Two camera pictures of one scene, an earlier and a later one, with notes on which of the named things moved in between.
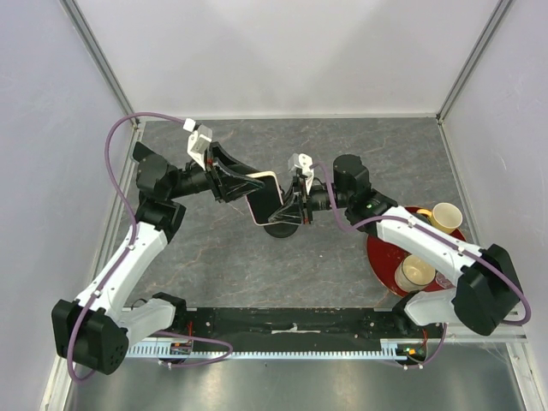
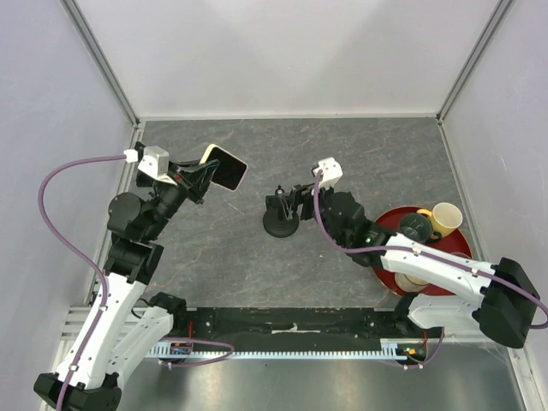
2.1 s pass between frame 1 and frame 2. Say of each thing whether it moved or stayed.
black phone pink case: moved
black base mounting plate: stayed
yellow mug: stayed
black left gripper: moved
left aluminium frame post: stayed
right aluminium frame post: stayed
